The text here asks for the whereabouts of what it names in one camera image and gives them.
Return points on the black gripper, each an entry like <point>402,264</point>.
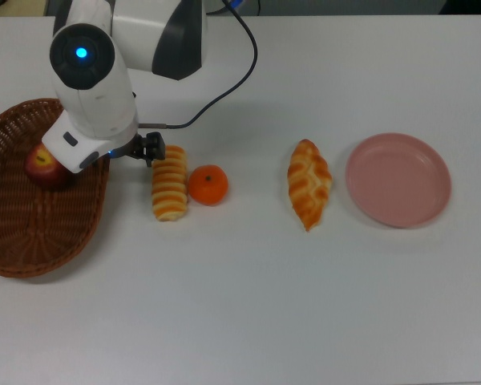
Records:
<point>134,148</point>

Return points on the striped toy bread roll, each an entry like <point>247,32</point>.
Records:
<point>170,188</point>

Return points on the pink plate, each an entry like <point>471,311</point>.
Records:
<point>398,180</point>

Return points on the red toy apple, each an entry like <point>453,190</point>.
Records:
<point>44,172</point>

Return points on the toy orange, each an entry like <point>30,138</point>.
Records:
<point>208,186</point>

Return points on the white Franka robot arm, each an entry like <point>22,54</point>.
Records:
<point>96,100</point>

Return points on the brown woven basket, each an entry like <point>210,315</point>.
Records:
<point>36,232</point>

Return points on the braided leaf-shaped toy bread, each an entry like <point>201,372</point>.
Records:
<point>308,184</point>

